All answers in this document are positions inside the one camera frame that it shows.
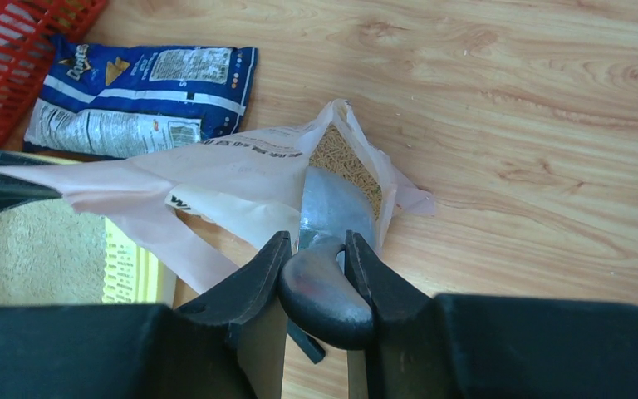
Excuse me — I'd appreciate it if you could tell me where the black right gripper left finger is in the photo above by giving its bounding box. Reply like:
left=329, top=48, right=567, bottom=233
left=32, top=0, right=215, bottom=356
left=176, top=231, right=292, bottom=398

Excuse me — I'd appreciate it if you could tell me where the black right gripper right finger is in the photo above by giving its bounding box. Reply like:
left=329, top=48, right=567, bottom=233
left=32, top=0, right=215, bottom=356
left=345, top=231, right=430, bottom=398

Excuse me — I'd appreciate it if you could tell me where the metal litter scoop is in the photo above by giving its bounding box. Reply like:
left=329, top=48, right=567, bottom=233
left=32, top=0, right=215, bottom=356
left=278, top=167, right=377, bottom=350

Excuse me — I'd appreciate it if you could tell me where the black bag clip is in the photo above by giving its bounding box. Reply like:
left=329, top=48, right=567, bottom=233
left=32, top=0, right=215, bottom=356
left=287, top=320, right=326, bottom=364

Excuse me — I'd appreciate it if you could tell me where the pink cat litter bag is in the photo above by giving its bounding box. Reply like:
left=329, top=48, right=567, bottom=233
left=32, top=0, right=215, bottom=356
left=0, top=99, right=435, bottom=293

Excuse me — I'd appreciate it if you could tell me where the yellow plastic litter box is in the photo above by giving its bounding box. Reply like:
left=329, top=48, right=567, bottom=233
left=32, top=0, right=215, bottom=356
left=0, top=197, right=176, bottom=306

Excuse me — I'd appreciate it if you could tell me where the blue chips bag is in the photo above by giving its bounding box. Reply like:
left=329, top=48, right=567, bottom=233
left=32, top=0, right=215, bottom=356
left=23, top=36, right=259, bottom=159

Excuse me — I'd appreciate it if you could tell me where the red plastic basket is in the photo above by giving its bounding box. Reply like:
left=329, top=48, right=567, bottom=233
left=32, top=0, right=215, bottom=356
left=0, top=0, right=107, bottom=145

